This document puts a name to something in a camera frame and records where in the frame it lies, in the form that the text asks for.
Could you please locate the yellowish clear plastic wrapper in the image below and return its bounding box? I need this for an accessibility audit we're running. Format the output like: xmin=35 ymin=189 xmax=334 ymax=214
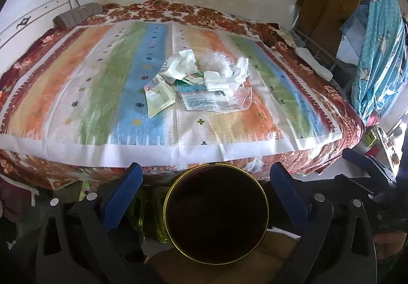
xmin=144 ymin=74 xmax=176 ymax=118

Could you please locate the green white medicine box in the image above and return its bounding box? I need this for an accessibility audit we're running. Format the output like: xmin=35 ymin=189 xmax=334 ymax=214
xmin=177 ymin=72 xmax=204 ymax=85

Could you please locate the grey folded cloth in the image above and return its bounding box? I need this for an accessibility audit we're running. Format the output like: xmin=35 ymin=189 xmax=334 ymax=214
xmin=53 ymin=3 xmax=103 ymax=30

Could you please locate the blue printed clear package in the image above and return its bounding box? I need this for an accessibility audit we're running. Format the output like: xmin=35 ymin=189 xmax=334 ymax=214
xmin=177 ymin=85 xmax=252 ymax=113

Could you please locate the white bed headboard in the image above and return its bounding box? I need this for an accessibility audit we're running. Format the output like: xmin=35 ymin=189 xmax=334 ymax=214
xmin=0 ymin=0 xmax=72 ymax=74

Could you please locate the white tissue paper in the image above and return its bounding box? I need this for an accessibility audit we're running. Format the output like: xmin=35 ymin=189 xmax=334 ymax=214
xmin=201 ymin=57 xmax=249 ymax=96

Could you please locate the black gold-rimmed trash bin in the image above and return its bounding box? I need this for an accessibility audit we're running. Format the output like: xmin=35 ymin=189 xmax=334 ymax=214
xmin=163 ymin=163 xmax=270 ymax=265

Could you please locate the blue patterned hanging cloth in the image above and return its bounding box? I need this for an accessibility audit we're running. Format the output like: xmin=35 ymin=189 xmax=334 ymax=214
xmin=351 ymin=0 xmax=407 ymax=123

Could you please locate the person right hand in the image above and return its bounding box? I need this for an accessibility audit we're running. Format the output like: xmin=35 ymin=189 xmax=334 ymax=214
xmin=373 ymin=231 xmax=407 ymax=260

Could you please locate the striped colourful bed mat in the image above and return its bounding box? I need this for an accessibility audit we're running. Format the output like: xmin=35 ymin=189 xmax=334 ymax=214
xmin=1 ymin=20 xmax=342 ymax=167

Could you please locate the clear plastic bag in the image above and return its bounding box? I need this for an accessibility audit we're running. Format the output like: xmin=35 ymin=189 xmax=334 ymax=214
xmin=197 ymin=50 xmax=236 ymax=75

